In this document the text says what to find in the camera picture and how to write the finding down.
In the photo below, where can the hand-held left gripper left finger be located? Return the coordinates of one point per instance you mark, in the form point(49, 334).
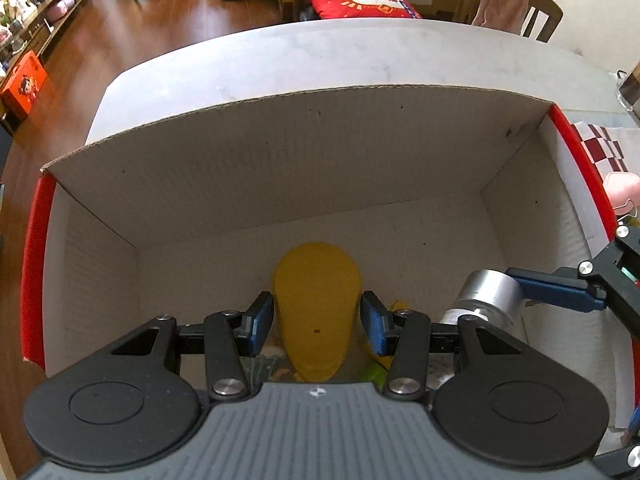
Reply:
point(261, 322)

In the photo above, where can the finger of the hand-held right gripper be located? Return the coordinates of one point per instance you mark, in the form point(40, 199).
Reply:
point(555, 287)
point(622, 460)

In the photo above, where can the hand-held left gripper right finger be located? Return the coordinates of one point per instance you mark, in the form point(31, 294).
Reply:
point(375, 327)

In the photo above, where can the green tube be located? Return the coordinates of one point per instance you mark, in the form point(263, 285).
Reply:
point(372, 376)

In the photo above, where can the silver metal can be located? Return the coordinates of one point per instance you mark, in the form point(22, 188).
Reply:
point(487, 290)

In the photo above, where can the red and white cardboard box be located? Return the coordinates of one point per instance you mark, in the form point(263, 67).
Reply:
point(300, 160)

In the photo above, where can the red checkered cloth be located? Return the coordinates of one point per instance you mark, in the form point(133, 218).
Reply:
point(607, 147)

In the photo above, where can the glass bottle with dark liquid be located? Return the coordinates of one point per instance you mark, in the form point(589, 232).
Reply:
point(631, 95)

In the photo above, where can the red printed seat cushion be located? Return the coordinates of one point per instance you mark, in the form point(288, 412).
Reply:
point(360, 0)

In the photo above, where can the orange printed carton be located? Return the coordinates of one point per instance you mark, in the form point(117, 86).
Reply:
point(22, 85)

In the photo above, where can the wooden tv cabinet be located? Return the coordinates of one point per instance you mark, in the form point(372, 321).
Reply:
point(50, 15)

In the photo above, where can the pink toy bag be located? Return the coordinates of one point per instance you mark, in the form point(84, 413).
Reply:
point(60, 5)

